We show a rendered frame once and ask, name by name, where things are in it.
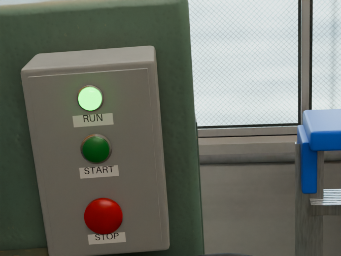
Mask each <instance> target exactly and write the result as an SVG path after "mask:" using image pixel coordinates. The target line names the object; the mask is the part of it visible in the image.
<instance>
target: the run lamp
mask: <svg viewBox="0 0 341 256"><path fill-rule="evenodd" d="M77 102H78V105H79V106H80V107H81V108H82V109H83V110H86V111H96V110H98V109H99V108H100V107H101V106H102V104H103V102H104V94H103V92H102V91H101V89H100V88H98V87H97V86H95V85H85V86H83V87H82V88H80V90H79V91H78V93H77Z"/></svg>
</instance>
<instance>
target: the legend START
mask: <svg viewBox="0 0 341 256"><path fill-rule="evenodd" d="M79 171H80V178H81V179H82V178H96V177H110V176H119V171H118V165H114V166H100V167H87V168H79Z"/></svg>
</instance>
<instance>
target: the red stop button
mask: <svg viewBox="0 0 341 256"><path fill-rule="evenodd" d="M122 217H123V213H122V210H121V207H120V206H119V205H118V204H117V203H116V202H115V201H113V200H111V199H108V198H98V199H95V200H93V201H91V202H90V203H89V204H88V205H87V207H86V209H85V213H84V220H85V223H86V225H87V226H88V228H89V229H90V230H92V231H93V232H95V233H98V234H109V233H112V232H114V231H116V230H117V229H118V228H119V227H120V225H121V223H122Z"/></svg>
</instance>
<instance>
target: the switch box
mask: <svg viewBox="0 0 341 256"><path fill-rule="evenodd" d="M21 80H22V86H23V93H24V99H25V106H26V112H27V119H28V126H29V132H30V139H31V145H32V152H33V158H34V163H35V169H36V176H37V182H38V189H39V195H40V201H41V208H42V215H43V221H44V228H45V234H46V241H47V247H48V254H49V256H90V255H103V254H118V253H131V252H145V251H159V250H167V249H168V248H169V246H170V242H169V218H168V204H167V191H166V178H165V165H164V153H163V139H162V126H161V114H160V100H159V87H158V75H157V61H156V50H155V48H154V47H153V46H137V47H123V48H110V49H96V50H82V51H68V52H54V53H40V54H37V55H35V56H34V57H33V58H32V59H31V60H30V61H29V62H28V63H27V64H26V65H25V67H24V68H23V69H22V70H21ZM85 85H95V86H97V87H98V88H100V89H101V91H102V92H103V94H104V102H103V104H102V106H101V107H100V108H99V109H98V110H96V111H86V110H83V109H82V108H81V107H80V106H79V105H78V102H77V93H78V91H79V90H80V88H82V87H83V86H85ZM106 113H112V114H113V123H114V124H111V125H97V126H83V127H74V124H73V116H79V115H92V114H106ZM90 134H102V135H104V136H106V137H107V138H108V139H109V140H110V142H111V144H112V153H111V156H110V157H109V159H108V160H106V161H105V162H103V163H101V164H93V163H90V162H88V161H87V160H86V159H84V158H83V156H82V154H81V151H80V147H81V143H82V141H83V139H84V138H85V137H87V136H88V135H90ZM114 165H118V171H119V176H110V177H96V178H82V179H81V178H80V171H79V168H87V167H100V166H114ZM98 198H108V199H111V200H113V201H115V202H116V203H117V204H118V205H119V206H120V207H121V210H122V213H123V217H122V223H121V225H120V227H119V228H118V229H117V230H116V231H114V232H112V233H120V232H125V238H126V242H118V243H104V244H90V245H89V241H88V235H92V234H98V233H95V232H93V231H92V230H90V229H89V228H88V226H87V225H86V223H85V220H84V213H85V209H86V207H87V205H88V204H89V203H90V202H91V201H93V200H95V199H98Z"/></svg>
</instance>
